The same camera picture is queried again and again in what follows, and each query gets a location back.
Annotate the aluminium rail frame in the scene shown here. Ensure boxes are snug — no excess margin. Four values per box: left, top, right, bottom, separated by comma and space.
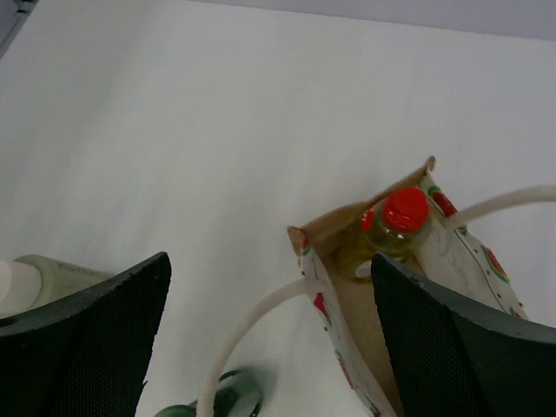
0, 0, 36, 57

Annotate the dark sauce bottle red cap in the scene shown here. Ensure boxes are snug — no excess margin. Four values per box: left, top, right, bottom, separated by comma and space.
155, 368, 263, 417

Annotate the burlap canvas bag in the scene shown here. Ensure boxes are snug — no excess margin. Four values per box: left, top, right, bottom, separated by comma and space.
197, 155, 556, 417

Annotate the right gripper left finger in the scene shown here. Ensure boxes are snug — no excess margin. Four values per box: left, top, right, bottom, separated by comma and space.
1, 252, 172, 416

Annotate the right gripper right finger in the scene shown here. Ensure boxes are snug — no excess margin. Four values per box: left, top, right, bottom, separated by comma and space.
371, 254, 555, 417

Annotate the oil bottle red cap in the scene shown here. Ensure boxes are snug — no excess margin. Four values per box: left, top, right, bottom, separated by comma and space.
334, 187, 432, 281

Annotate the white jar with lid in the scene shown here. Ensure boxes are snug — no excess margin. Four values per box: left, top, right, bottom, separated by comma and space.
1, 255, 113, 319

